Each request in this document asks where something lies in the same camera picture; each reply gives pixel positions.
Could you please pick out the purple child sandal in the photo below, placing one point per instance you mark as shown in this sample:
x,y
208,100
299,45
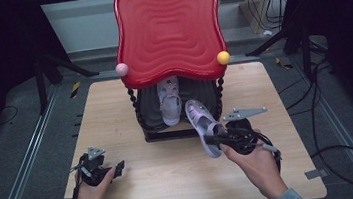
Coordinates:
x,y
200,120
170,103

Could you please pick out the person's right hand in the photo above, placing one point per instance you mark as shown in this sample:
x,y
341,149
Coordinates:
x,y
261,167

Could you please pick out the light wooden cabinet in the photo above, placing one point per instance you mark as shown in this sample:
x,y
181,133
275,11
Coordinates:
x,y
252,15

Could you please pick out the yellow and black tape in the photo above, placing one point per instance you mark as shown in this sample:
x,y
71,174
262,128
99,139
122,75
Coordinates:
x,y
75,89
282,64

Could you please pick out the red and black tiered rack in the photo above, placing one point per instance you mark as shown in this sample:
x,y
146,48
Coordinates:
x,y
170,29

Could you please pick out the black metal stand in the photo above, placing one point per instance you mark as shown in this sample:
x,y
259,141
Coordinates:
x,y
41,88
307,54

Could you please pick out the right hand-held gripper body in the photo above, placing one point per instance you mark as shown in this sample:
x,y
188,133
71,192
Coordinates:
x,y
241,137

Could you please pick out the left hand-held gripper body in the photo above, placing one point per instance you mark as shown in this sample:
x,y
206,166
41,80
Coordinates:
x,y
92,171

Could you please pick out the metal floor rail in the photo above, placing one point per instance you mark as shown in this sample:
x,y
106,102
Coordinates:
x,y
330,112
22,174

